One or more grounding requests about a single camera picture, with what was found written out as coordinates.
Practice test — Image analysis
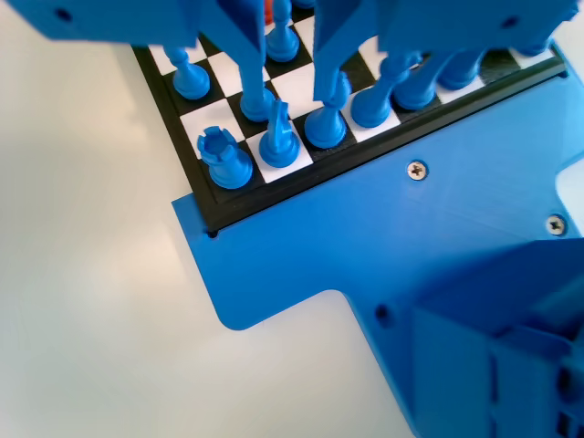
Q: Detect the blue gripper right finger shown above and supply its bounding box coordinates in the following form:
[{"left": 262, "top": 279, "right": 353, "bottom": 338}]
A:
[{"left": 313, "top": 0, "right": 382, "bottom": 102}]

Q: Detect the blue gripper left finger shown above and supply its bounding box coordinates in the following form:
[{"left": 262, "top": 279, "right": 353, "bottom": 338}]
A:
[{"left": 200, "top": 0, "right": 268, "bottom": 56}]

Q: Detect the blue chess knight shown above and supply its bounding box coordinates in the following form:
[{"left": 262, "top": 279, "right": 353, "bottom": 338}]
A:
[{"left": 257, "top": 98, "right": 302, "bottom": 169}]

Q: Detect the black and white chessboard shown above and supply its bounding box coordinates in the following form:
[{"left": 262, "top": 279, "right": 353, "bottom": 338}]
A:
[{"left": 130, "top": 0, "right": 569, "bottom": 236}]

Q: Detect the blue chess bishop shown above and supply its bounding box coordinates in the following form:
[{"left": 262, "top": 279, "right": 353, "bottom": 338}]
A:
[
  {"left": 303, "top": 70, "right": 353, "bottom": 151},
  {"left": 436, "top": 45, "right": 487, "bottom": 91}
]

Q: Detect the blue chess rook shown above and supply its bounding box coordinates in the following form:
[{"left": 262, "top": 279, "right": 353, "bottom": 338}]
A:
[
  {"left": 195, "top": 127, "right": 255, "bottom": 191},
  {"left": 515, "top": 40, "right": 551, "bottom": 58}
]

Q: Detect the blue base plate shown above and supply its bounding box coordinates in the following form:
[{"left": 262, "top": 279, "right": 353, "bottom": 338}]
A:
[{"left": 171, "top": 43, "right": 584, "bottom": 438}]

